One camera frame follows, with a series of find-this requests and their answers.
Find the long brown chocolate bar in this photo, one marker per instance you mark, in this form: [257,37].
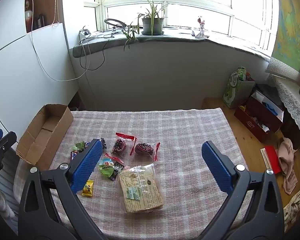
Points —
[103,143]

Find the grey patterned cloth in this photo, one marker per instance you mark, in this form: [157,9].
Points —
[282,67]

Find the grey stone windowsill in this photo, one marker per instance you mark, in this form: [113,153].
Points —
[170,38]

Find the small black snack packet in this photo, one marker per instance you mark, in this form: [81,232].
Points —
[117,171]

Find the dark green candy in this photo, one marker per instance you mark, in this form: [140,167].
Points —
[79,145]

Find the beige crumpled cloth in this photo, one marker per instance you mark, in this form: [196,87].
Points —
[288,165]

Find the small trailing green plant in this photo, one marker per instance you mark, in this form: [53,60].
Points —
[130,33]

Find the dark red open box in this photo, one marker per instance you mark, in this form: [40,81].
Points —
[252,122]

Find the red booklet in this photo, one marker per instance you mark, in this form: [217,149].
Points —
[272,158]

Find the cream patterned cloth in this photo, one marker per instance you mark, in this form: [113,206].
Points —
[293,207]

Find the white lace cloth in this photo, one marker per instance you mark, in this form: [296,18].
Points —
[292,102]

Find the brown cardboard box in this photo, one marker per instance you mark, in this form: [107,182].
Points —
[43,132]

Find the red-edged clear date packet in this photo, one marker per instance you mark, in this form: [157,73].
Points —
[120,145]
[143,148]

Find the wooden wall shelf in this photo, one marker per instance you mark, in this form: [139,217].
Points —
[28,5]

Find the spider plant in grey pot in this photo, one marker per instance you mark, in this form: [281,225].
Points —
[152,22]

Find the small yellow candy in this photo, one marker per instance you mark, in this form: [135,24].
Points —
[88,188]

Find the short brown chocolate bar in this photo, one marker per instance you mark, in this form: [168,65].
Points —
[76,155]

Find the white rabbit figurine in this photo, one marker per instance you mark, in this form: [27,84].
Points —
[202,27]

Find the white framed window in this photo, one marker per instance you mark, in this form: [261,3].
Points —
[101,5]

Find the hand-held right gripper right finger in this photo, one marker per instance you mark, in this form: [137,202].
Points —
[216,165]

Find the yellow green wall poster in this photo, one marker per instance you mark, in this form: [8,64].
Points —
[292,25]

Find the green printed carton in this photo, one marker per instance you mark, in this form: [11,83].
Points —
[233,87]

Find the white charger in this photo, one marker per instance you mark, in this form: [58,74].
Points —
[85,33]

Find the green round jelly packet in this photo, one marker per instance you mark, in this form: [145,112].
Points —
[106,167]

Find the white cabinet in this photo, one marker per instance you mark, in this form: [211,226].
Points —
[27,80]

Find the pink plaid tablecloth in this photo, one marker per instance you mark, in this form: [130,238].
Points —
[180,135]

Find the person's left hand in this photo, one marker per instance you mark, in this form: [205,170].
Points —
[0,200]

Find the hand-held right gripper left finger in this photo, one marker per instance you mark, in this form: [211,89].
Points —
[87,162]

